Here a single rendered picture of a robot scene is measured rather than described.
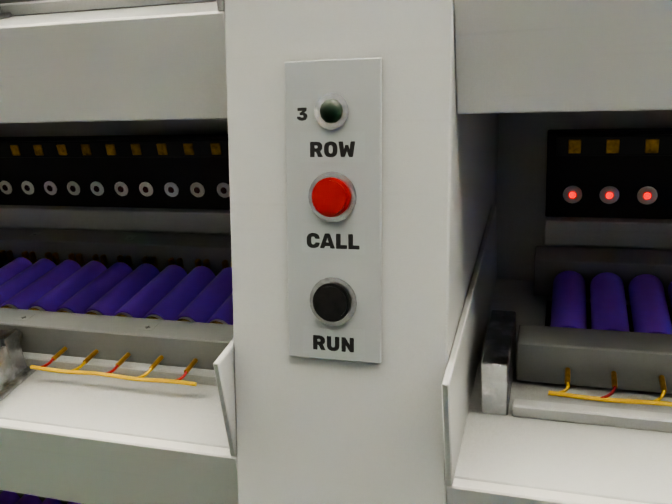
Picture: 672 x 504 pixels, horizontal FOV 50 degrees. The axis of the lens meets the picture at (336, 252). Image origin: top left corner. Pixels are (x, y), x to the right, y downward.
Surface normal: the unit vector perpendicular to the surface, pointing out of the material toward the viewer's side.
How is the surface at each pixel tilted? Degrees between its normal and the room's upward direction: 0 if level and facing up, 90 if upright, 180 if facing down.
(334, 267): 90
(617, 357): 107
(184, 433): 17
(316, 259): 90
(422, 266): 90
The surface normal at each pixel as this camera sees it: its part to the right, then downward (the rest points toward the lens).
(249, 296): -0.30, 0.14
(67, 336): -0.29, 0.42
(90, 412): -0.09, -0.91
